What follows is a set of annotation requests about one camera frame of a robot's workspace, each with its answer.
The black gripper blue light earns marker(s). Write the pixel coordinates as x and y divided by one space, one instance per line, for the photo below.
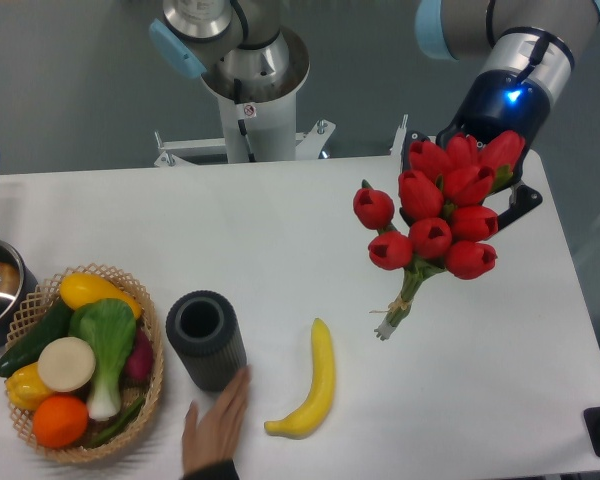
496 102

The red tulip bouquet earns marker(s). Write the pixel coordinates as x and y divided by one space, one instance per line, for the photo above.
441 223

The dark sleeve forearm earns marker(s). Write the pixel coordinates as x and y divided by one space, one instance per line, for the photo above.
223 470

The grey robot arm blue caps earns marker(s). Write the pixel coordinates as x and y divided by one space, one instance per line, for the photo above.
245 56

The bare human hand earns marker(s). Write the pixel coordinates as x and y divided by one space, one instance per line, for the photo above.
215 436

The yellow banana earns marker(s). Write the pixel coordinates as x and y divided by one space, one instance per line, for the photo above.
309 416

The dark grey ribbed vase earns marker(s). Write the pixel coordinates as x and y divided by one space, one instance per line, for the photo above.
203 329

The purple red radish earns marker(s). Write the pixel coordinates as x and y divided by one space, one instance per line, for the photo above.
139 364

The green bok choy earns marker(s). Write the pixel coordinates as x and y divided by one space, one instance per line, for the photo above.
108 326

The yellow squash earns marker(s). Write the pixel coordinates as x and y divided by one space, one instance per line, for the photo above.
79 289

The green bean pod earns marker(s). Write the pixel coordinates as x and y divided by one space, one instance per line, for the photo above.
118 426

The dark green cucumber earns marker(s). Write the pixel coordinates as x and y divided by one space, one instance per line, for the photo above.
27 350

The cream round disc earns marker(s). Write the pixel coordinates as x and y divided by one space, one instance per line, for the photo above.
66 364

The orange fruit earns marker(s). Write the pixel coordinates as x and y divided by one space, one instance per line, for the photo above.
59 421

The yellow bell pepper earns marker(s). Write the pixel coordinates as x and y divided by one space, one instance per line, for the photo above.
26 390

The white metal base frame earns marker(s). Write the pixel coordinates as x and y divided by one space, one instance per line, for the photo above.
309 145

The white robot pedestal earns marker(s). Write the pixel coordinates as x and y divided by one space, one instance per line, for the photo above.
259 131

